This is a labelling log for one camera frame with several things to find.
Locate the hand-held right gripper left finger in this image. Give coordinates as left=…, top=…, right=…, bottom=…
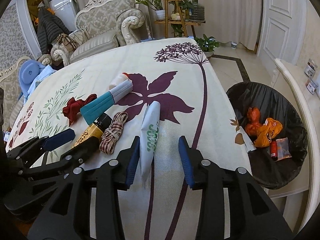
left=27, top=135, right=141, bottom=240

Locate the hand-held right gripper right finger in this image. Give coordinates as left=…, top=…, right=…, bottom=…
left=178, top=135, right=294, bottom=240

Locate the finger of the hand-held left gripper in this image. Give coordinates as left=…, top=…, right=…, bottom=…
left=17, top=144, right=99, bottom=182
left=5, top=128, right=76, bottom=167

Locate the brown bottle yellow label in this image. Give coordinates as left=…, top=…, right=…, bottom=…
left=72, top=113, right=113, bottom=153

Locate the white packet green print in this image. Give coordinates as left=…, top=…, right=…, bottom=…
left=139, top=101, right=160, bottom=189

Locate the white paper piece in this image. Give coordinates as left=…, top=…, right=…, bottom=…
left=239, top=126, right=257, bottom=153

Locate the crinkled red-orange plastic bag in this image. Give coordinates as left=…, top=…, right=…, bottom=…
left=245, top=107, right=265, bottom=137

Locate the light orange plastic bag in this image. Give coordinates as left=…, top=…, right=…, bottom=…
left=254, top=117, right=283, bottom=148

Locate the small red bottle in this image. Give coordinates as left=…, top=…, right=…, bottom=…
left=270, top=141, right=278, bottom=161

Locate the clear wrapper orange print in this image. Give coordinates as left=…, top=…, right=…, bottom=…
left=276, top=137, right=292, bottom=160

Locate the trash bin black liner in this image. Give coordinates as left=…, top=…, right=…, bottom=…
left=226, top=81, right=308, bottom=190

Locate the dark red cloth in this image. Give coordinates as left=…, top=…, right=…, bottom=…
left=62, top=94, right=98, bottom=127

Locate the plaid ribbon bundle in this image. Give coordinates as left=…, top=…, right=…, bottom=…
left=99, top=112, right=128, bottom=155

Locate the light blue cloth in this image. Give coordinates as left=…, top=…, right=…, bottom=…
left=24, top=65, right=57, bottom=98

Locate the blue round cushion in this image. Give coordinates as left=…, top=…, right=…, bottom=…
left=19, top=60, right=42, bottom=90

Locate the ornate cream sofa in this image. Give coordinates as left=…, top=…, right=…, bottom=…
left=0, top=56, right=33, bottom=120

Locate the white bottle red cap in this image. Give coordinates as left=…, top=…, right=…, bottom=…
left=109, top=72, right=131, bottom=91

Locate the plaid brown bag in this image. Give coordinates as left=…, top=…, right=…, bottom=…
left=56, top=33, right=77, bottom=49

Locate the ornate cream armchair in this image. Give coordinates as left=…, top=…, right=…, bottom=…
left=51, top=0, right=150, bottom=64

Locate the dark puffer jacket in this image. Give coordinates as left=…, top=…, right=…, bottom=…
left=37, top=6, right=72, bottom=54

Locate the leafy floor plant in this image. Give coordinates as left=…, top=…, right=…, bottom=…
left=195, top=34, right=220, bottom=59

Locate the white carved side table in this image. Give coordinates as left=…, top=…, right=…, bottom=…
left=274, top=57, right=320, bottom=230

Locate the white standing appliance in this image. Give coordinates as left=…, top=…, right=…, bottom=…
left=49, top=0, right=78, bottom=32

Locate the small green shelf plant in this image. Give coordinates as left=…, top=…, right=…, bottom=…
left=171, top=24, right=186, bottom=38

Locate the wooden plant stand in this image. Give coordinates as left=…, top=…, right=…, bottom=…
left=154, top=0, right=203, bottom=39

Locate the small printed box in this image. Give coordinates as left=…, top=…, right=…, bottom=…
left=307, top=79, right=319, bottom=96
left=304, top=59, right=318, bottom=78

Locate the potted plant dark pot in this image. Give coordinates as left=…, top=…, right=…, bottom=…
left=186, top=0, right=208, bottom=22

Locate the beige curtain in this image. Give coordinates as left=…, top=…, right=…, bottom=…
left=72, top=0, right=263, bottom=53

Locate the white panelled door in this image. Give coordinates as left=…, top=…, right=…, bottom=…
left=256, top=0, right=309, bottom=63

